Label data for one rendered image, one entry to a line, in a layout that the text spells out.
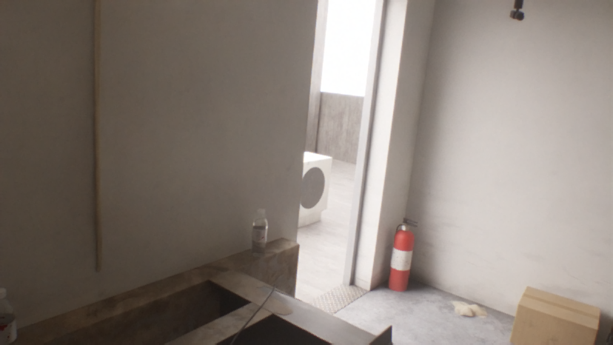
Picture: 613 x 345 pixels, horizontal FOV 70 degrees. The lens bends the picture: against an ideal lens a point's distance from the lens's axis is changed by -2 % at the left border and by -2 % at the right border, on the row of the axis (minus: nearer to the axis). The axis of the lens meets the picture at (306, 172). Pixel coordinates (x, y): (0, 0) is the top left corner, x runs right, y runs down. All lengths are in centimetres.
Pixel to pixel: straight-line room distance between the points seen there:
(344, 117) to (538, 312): 567
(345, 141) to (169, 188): 645
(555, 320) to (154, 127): 239
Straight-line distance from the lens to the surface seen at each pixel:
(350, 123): 793
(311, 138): 812
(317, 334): 153
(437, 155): 334
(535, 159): 316
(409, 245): 326
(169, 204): 174
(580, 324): 300
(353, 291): 328
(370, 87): 302
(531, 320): 304
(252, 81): 192
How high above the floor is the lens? 147
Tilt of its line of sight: 13 degrees down
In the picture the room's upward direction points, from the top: 5 degrees clockwise
